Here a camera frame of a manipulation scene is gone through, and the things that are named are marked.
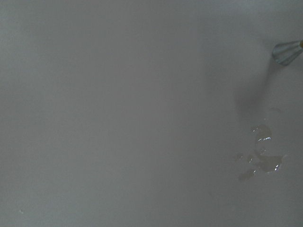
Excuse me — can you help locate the steel double jigger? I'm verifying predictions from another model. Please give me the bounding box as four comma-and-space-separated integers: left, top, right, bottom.
272, 40, 303, 66

